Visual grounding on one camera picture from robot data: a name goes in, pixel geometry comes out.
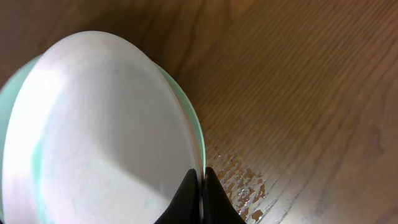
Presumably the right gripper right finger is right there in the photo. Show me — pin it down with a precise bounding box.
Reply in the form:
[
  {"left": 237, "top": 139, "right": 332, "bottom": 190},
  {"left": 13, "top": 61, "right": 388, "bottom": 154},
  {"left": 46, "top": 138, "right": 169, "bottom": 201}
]
[{"left": 203, "top": 167, "right": 246, "bottom": 224}]

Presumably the white plate green stain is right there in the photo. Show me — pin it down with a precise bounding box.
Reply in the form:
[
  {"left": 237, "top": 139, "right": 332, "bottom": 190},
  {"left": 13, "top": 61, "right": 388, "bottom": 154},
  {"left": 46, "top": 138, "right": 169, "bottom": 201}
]
[{"left": 1, "top": 31, "right": 204, "bottom": 223}]

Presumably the pale green plate front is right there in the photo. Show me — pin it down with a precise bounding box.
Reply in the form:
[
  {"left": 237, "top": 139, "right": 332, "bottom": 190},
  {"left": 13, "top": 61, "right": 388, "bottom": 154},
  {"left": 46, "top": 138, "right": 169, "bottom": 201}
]
[{"left": 1, "top": 57, "right": 206, "bottom": 172}]

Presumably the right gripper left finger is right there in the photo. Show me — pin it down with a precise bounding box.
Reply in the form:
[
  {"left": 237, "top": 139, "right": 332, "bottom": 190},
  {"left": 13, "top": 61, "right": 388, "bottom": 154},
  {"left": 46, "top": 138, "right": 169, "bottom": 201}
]
[{"left": 155, "top": 169, "right": 201, "bottom": 224}]

